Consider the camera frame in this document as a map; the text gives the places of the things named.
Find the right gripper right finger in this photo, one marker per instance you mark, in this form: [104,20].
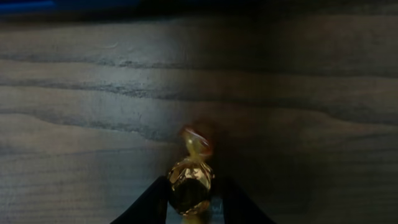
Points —
[239,208]

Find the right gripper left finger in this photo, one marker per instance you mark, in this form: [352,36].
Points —
[152,202]

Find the blue tray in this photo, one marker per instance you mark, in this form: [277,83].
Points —
[25,5]

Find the gold candy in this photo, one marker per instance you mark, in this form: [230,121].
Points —
[191,183]

